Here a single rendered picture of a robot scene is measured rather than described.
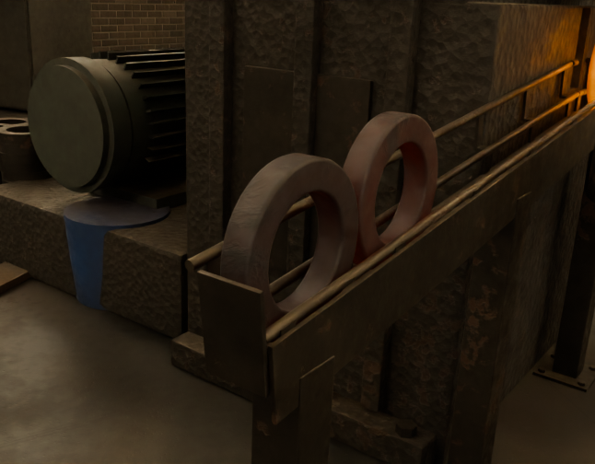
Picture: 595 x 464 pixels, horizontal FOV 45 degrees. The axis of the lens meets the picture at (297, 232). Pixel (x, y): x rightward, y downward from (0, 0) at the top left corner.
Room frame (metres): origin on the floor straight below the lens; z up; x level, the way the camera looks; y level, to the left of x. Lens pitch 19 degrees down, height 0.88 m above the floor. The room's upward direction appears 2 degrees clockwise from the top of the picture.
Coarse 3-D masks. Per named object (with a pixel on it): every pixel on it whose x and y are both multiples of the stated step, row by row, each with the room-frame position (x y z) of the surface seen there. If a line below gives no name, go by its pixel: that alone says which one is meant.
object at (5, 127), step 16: (0, 128) 2.34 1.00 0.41; (16, 128) 2.38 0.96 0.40; (0, 144) 2.27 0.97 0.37; (16, 144) 2.25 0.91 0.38; (32, 144) 2.26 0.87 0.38; (0, 160) 2.27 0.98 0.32; (16, 160) 2.25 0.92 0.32; (32, 160) 2.27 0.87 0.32; (0, 176) 2.42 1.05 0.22; (16, 176) 2.27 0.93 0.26; (32, 176) 2.28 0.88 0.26; (48, 176) 2.31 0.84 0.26
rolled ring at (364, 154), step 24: (384, 120) 0.78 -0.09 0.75; (408, 120) 0.79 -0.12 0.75; (360, 144) 0.75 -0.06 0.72; (384, 144) 0.75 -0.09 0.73; (408, 144) 0.82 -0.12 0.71; (432, 144) 0.85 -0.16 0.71; (360, 168) 0.73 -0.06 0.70; (408, 168) 0.86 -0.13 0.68; (432, 168) 0.85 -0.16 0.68; (360, 192) 0.72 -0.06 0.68; (408, 192) 0.86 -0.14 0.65; (432, 192) 0.86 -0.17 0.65; (360, 216) 0.72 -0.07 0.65; (408, 216) 0.84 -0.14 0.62; (360, 240) 0.73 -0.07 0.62; (384, 240) 0.80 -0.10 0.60
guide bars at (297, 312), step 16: (576, 112) 1.28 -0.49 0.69; (560, 128) 1.20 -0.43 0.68; (512, 160) 1.03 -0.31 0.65; (496, 176) 0.98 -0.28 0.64; (464, 192) 0.90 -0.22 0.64; (448, 208) 0.85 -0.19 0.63; (416, 224) 0.80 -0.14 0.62; (432, 224) 0.82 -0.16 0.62; (400, 240) 0.76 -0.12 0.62; (384, 256) 0.73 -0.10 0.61; (352, 272) 0.68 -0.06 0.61; (336, 288) 0.65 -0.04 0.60; (304, 304) 0.62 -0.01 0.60; (320, 304) 0.63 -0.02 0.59; (288, 320) 0.59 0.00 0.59; (272, 336) 0.57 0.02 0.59
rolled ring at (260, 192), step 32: (288, 160) 0.64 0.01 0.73; (320, 160) 0.66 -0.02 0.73; (256, 192) 0.61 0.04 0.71; (288, 192) 0.62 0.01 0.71; (320, 192) 0.67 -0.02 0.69; (352, 192) 0.70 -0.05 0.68; (256, 224) 0.58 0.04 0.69; (320, 224) 0.71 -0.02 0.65; (352, 224) 0.71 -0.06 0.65; (224, 256) 0.59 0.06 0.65; (256, 256) 0.58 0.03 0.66; (320, 256) 0.70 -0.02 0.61; (352, 256) 0.71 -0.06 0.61; (256, 288) 0.58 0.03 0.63; (320, 288) 0.68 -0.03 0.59
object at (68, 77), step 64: (64, 64) 1.99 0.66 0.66; (128, 64) 2.05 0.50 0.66; (64, 128) 1.97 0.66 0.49; (128, 128) 1.92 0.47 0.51; (0, 192) 2.12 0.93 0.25; (64, 192) 2.15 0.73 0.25; (128, 192) 2.05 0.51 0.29; (0, 256) 2.12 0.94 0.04; (64, 256) 1.92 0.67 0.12; (128, 256) 1.76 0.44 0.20
